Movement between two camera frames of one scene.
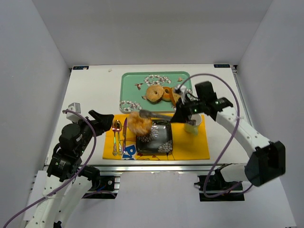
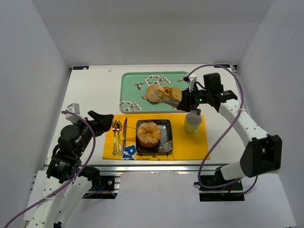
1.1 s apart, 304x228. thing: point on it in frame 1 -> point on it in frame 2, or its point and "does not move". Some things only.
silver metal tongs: (147, 113) -> (158, 95)
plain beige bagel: (154, 92) does not move
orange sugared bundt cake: (138, 125) -> (148, 134)
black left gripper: (94, 124) does not move
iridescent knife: (124, 142) does not move
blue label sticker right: (222, 65) does not move
